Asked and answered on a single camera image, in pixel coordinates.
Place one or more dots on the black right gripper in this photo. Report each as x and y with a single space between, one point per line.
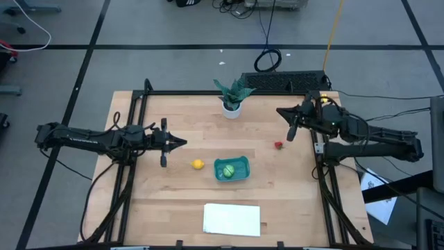
310 114

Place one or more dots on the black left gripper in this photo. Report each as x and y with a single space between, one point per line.
157 139

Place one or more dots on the yellow toy lemon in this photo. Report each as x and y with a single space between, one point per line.
197 164

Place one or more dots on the red toy strawberry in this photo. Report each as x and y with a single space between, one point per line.
278 145

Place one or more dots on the green toy lime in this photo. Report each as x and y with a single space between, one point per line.
228 171

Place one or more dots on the teal tupperware container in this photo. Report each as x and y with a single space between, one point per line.
241 172

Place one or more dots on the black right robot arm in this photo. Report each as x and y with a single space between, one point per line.
381 133

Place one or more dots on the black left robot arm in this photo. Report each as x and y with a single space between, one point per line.
86 139

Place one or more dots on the green plant in white pot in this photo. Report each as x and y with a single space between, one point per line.
231 111

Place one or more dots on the white folded cloth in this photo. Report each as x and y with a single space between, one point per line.
231 220

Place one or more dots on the grey equipment box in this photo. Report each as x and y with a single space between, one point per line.
277 3

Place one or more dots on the white printed papers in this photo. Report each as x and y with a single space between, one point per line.
381 208

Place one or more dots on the black beam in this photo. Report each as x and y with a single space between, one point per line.
409 184

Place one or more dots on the person's black shoe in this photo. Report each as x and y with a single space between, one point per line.
187 2

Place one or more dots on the grey cabinet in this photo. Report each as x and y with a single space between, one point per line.
437 146

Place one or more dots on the grey floor bar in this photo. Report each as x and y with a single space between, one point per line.
10 91

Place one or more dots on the black floor object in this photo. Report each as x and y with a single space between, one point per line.
3 121

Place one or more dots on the black keyboard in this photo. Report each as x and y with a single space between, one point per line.
436 236

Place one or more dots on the black caster wheel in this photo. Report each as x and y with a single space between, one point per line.
21 30

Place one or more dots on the grey furniture foot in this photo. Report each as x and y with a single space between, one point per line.
38 8

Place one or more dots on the black metal table frame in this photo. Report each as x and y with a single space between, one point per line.
194 92

